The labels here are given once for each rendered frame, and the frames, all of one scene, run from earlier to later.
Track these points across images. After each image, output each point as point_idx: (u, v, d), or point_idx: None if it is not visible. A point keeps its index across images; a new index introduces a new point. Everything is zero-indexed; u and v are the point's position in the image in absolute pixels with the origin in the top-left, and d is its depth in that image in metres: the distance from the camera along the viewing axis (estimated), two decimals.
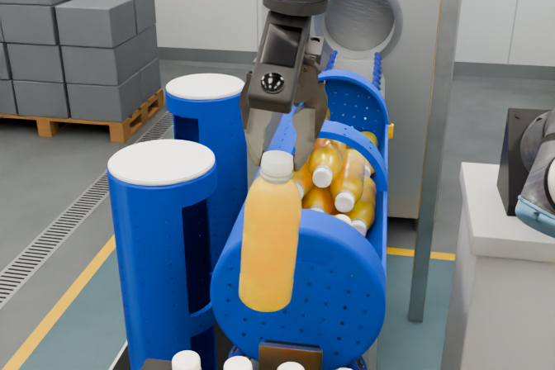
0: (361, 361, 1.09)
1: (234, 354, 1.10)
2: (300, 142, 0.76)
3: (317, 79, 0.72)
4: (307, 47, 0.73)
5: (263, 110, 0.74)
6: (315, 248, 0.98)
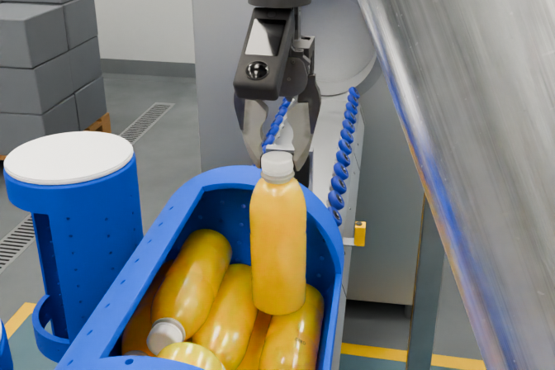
0: None
1: None
2: (296, 139, 0.76)
3: (307, 73, 0.73)
4: (296, 44, 0.75)
5: (258, 108, 0.75)
6: None
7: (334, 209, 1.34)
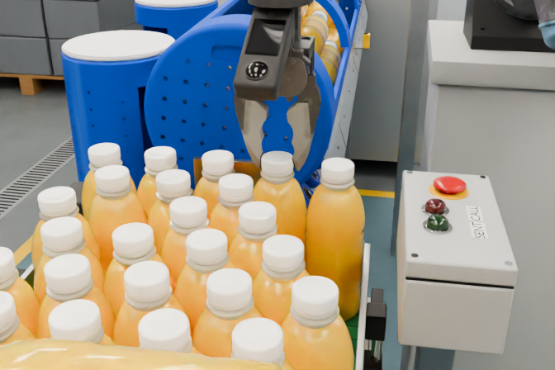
0: (310, 192, 1.01)
1: None
2: (296, 139, 0.76)
3: (308, 73, 0.73)
4: (296, 44, 0.75)
5: (258, 108, 0.75)
6: None
7: None
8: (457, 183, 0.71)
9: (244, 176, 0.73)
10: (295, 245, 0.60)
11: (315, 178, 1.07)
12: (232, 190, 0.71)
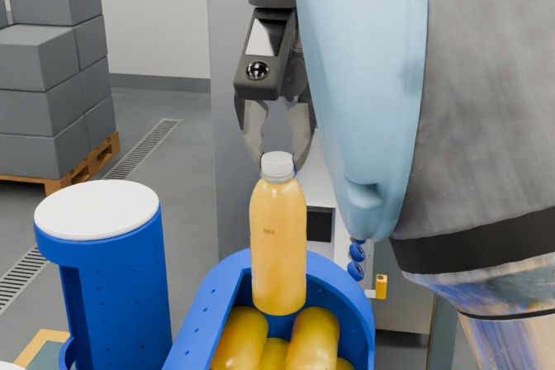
0: None
1: None
2: (296, 139, 0.76)
3: None
4: (297, 44, 0.75)
5: (258, 108, 0.75)
6: None
7: (357, 263, 1.38)
8: None
9: None
10: None
11: None
12: None
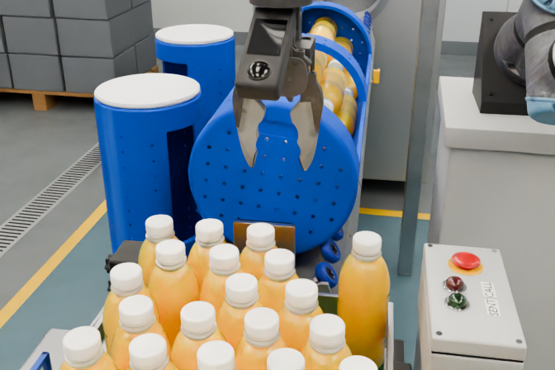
0: (335, 248, 1.11)
1: None
2: (302, 138, 0.76)
3: (309, 73, 0.73)
4: (297, 44, 0.75)
5: (256, 107, 0.75)
6: (289, 121, 1.01)
7: None
8: (473, 260, 0.82)
9: (286, 251, 0.84)
10: (338, 324, 0.70)
11: (338, 231, 1.17)
12: (277, 266, 0.81)
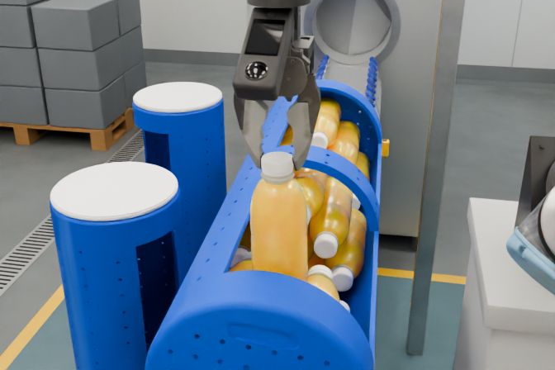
0: None
1: None
2: (296, 139, 0.76)
3: (307, 73, 0.73)
4: (296, 44, 0.75)
5: (258, 108, 0.75)
6: (278, 328, 0.73)
7: None
8: None
9: (284, 154, 0.78)
10: None
11: None
12: (275, 165, 0.76)
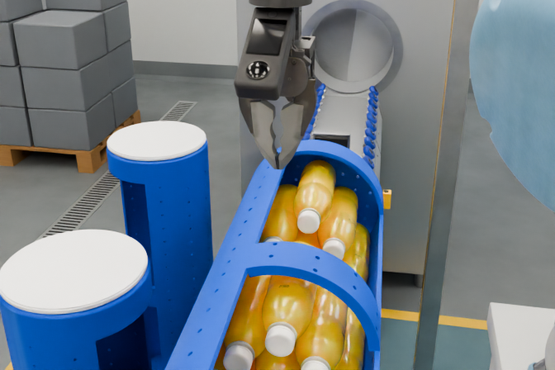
0: None
1: None
2: (286, 138, 0.76)
3: (308, 73, 0.73)
4: (297, 44, 0.75)
5: (264, 109, 0.75)
6: None
7: None
8: None
9: None
10: None
11: None
12: None
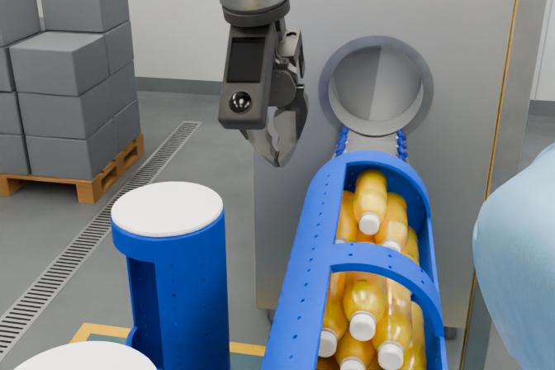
0: None
1: None
2: (282, 142, 0.75)
3: (296, 80, 0.71)
4: (282, 47, 0.71)
5: None
6: None
7: None
8: None
9: None
10: None
11: None
12: None
